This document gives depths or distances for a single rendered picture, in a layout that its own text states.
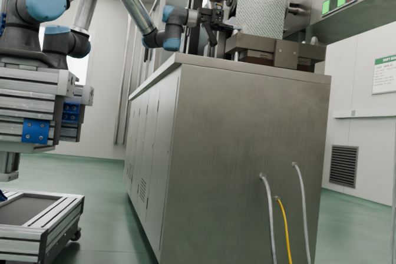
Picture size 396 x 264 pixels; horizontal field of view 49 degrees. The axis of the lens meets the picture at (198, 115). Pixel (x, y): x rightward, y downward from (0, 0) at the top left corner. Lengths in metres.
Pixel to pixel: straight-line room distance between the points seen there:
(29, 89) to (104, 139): 5.86
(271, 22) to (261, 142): 0.62
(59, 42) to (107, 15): 5.54
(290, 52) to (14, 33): 1.06
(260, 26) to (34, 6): 1.01
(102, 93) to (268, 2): 5.61
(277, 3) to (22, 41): 1.14
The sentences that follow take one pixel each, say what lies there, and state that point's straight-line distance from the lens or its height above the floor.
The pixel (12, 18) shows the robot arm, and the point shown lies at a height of 0.93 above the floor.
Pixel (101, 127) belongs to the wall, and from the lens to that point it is 7.42.
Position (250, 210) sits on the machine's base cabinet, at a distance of 1.73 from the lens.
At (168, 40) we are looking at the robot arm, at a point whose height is 0.99.
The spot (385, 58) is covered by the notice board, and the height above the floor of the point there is 1.74.
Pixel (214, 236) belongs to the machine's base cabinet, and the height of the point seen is 0.22.
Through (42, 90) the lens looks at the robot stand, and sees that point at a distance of 1.59.
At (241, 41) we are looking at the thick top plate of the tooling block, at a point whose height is 0.99.
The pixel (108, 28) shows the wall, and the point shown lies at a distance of 7.60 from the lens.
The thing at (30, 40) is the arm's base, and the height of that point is 0.86.
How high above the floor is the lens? 0.59
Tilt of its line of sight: 3 degrees up
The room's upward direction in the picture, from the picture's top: 6 degrees clockwise
